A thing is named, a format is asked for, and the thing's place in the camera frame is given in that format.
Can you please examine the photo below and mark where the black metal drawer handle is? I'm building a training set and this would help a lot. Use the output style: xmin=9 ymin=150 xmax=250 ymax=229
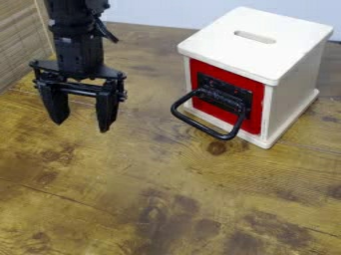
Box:
xmin=169 ymin=87 xmax=248 ymax=141

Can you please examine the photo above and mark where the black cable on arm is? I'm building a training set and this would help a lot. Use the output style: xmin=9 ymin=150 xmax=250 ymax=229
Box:
xmin=90 ymin=13 xmax=120 ymax=44

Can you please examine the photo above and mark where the white wooden box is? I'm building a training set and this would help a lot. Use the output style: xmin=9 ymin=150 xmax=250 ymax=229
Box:
xmin=169 ymin=7 xmax=333 ymax=148

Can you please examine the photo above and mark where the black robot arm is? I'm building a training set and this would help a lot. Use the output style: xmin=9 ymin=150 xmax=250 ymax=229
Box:
xmin=29 ymin=0 xmax=127 ymax=132

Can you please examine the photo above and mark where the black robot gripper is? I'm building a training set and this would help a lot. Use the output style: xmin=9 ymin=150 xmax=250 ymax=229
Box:
xmin=29 ymin=28 xmax=127 ymax=132

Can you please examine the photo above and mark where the red drawer front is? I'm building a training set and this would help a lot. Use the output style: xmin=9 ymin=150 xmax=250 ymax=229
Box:
xmin=188 ymin=59 xmax=263 ymax=134

